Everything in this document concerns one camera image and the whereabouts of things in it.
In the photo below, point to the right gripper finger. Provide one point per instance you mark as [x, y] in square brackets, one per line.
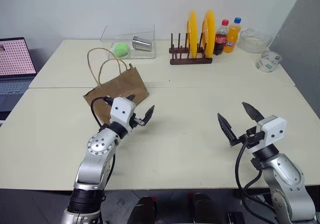
[226, 128]
[253, 113]

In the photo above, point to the cola bottle red cap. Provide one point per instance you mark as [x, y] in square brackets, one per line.
[220, 40]

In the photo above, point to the metal cup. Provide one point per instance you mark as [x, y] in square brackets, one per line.
[141, 44]

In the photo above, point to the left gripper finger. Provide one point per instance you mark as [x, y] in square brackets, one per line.
[132, 97]
[149, 114]

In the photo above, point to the yellow plate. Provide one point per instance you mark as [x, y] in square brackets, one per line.
[192, 34]
[210, 32]

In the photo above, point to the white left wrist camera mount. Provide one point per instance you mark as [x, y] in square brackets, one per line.
[121, 110]

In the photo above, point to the grey laptop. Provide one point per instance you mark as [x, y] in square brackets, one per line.
[15, 59]

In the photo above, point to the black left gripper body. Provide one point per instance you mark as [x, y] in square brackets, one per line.
[137, 121]

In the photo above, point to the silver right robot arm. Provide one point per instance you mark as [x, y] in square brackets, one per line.
[282, 174]

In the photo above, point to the dark rounded shape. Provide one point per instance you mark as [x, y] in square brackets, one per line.
[203, 209]
[143, 211]

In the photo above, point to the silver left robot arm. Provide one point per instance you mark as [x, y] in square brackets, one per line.
[95, 164]

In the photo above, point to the dark wooden dish rack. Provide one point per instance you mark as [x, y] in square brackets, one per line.
[190, 60]

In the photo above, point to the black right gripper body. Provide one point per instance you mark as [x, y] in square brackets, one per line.
[252, 139]

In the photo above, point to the orange soda bottle blue cap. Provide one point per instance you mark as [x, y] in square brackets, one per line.
[232, 38]

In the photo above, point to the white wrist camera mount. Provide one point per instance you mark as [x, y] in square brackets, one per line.
[121, 110]
[272, 129]

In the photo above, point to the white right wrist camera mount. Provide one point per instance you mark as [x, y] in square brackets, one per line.
[272, 129]

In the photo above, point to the brown paper bag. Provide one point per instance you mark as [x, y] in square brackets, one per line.
[120, 84]

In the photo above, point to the clear tape roll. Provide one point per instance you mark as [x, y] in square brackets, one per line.
[268, 62]

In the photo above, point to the clear plastic box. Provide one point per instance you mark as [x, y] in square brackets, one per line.
[110, 38]

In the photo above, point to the clear glass bowl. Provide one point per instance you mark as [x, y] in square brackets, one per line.
[255, 44]

